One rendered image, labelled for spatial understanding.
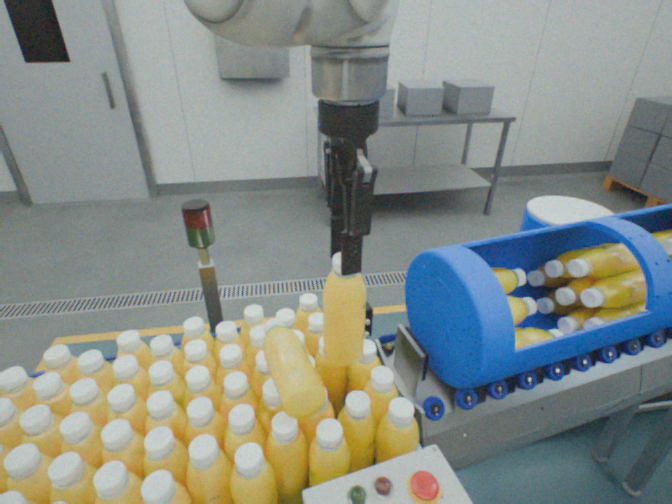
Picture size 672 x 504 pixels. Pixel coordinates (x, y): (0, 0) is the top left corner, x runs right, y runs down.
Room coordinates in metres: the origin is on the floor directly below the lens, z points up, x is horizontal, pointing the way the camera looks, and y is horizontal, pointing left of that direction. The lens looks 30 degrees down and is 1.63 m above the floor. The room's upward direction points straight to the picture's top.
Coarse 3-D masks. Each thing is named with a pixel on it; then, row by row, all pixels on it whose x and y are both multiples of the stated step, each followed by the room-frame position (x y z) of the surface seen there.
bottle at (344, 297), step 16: (336, 288) 0.48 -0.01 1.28; (352, 288) 0.48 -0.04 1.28; (336, 304) 0.47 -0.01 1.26; (352, 304) 0.47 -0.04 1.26; (336, 320) 0.47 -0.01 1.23; (352, 320) 0.47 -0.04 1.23; (336, 336) 0.47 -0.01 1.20; (352, 336) 0.47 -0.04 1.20; (336, 352) 0.47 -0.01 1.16; (352, 352) 0.47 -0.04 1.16
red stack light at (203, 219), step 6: (204, 210) 0.82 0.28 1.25; (210, 210) 0.83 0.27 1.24; (186, 216) 0.80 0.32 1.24; (192, 216) 0.80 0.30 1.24; (198, 216) 0.80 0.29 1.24; (204, 216) 0.81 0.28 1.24; (210, 216) 0.83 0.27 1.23; (186, 222) 0.80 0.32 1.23; (192, 222) 0.80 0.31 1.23; (198, 222) 0.80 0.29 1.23; (204, 222) 0.81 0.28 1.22; (210, 222) 0.82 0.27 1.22; (192, 228) 0.80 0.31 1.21; (198, 228) 0.80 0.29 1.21
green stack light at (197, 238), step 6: (186, 228) 0.81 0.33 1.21; (204, 228) 0.81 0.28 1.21; (210, 228) 0.82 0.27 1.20; (192, 234) 0.80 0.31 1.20; (198, 234) 0.80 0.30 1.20; (204, 234) 0.81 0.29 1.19; (210, 234) 0.82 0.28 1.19; (192, 240) 0.80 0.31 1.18; (198, 240) 0.80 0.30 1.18; (204, 240) 0.80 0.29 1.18; (210, 240) 0.81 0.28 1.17; (192, 246) 0.80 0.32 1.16; (198, 246) 0.80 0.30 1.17; (204, 246) 0.80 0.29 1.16
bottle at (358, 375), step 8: (360, 360) 0.54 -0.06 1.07; (368, 360) 0.54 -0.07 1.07; (376, 360) 0.55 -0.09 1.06; (352, 368) 0.54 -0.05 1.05; (360, 368) 0.53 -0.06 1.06; (368, 368) 0.53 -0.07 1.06; (352, 376) 0.53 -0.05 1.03; (360, 376) 0.52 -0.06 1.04; (368, 376) 0.52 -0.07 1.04; (352, 384) 0.53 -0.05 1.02; (360, 384) 0.52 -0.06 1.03
